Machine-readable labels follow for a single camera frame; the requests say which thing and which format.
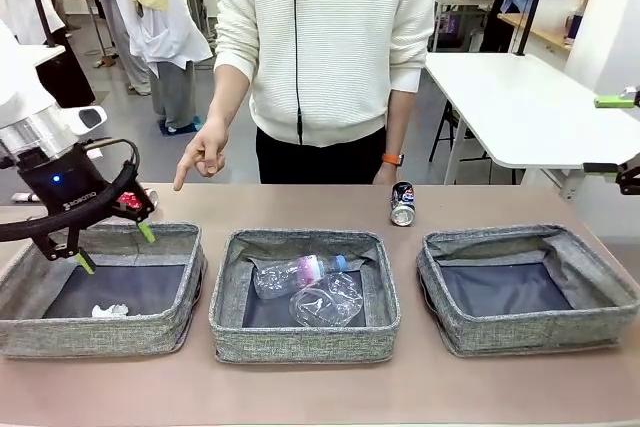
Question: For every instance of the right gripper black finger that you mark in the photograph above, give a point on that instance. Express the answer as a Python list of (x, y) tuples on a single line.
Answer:
[(615, 101), (627, 172)]

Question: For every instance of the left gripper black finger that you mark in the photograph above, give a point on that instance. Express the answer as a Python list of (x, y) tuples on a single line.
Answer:
[(86, 264), (146, 233)]

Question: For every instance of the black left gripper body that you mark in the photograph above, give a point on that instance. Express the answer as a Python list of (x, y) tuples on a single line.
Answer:
[(65, 182)]

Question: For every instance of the white tissue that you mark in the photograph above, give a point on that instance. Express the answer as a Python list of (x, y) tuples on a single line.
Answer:
[(112, 310)]

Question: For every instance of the clear bottle pink label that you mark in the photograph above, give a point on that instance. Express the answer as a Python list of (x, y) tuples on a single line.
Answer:
[(275, 279)]

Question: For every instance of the crushed clear plastic bottle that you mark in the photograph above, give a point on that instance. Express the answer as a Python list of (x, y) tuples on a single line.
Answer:
[(325, 307)]

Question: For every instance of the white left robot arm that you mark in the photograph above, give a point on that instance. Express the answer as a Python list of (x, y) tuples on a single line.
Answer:
[(20, 77)]

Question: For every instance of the person's left forearm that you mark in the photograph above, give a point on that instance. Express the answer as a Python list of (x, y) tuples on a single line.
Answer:
[(399, 122)]

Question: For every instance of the person's right forearm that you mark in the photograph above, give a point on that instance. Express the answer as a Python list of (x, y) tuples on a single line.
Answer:
[(227, 97)]

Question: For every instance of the person's right hand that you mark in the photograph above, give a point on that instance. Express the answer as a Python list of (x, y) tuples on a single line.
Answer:
[(207, 149)]

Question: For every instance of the person's left hand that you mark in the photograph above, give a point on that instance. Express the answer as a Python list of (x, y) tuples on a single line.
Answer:
[(389, 174)]

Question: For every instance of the red crushed can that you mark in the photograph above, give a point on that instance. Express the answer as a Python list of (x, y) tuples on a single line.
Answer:
[(132, 200)]

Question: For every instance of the grey fabric basket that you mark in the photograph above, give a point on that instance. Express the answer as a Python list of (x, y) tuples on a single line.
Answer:
[(300, 342), (115, 287), (505, 292)]

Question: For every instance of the small white object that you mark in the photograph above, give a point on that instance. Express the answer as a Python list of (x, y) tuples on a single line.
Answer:
[(22, 197)]

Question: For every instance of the white background table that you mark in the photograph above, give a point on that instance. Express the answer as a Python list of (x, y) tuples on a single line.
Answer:
[(525, 112)]

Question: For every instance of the wooden background table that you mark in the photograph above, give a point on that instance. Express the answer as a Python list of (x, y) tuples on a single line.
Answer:
[(540, 32)]

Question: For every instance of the background person grey trousers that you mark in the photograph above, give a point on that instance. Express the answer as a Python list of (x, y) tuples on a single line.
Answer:
[(127, 54)]

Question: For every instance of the background person yellow top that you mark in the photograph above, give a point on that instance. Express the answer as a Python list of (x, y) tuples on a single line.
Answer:
[(155, 27)]

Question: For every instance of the background person white coat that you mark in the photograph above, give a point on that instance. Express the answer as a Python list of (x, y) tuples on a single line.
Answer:
[(12, 7)]

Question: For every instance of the person's black trousers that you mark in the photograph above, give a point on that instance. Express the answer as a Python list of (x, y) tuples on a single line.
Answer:
[(325, 162)]

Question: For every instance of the black blue soda can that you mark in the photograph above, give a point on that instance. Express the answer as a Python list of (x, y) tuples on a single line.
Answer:
[(402, 204)]

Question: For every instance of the orange wrist watch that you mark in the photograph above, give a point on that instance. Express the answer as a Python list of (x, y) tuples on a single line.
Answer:
[(393, 159)]

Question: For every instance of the white knit sweater torso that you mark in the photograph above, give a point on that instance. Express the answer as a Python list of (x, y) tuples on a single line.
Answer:
[(340, 47)]

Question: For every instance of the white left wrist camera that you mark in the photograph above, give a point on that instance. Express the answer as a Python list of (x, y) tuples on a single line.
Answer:
[(85, 119)]

